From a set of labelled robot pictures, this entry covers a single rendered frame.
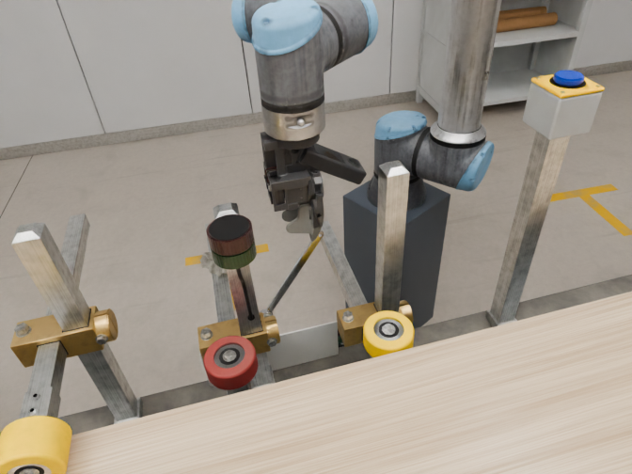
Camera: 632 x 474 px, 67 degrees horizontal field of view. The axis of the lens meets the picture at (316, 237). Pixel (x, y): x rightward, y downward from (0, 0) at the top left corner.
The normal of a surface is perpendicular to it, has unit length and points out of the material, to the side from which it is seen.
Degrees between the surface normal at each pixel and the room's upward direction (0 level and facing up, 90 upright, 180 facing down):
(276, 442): 0
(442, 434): 0
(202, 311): 0
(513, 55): 90
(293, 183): 90
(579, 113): 90
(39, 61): 90
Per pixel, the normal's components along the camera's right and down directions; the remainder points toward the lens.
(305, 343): 0.26, 0.60
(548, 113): -0.97, 0.20
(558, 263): -0.06, -0.77
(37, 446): 0.49, -0.76
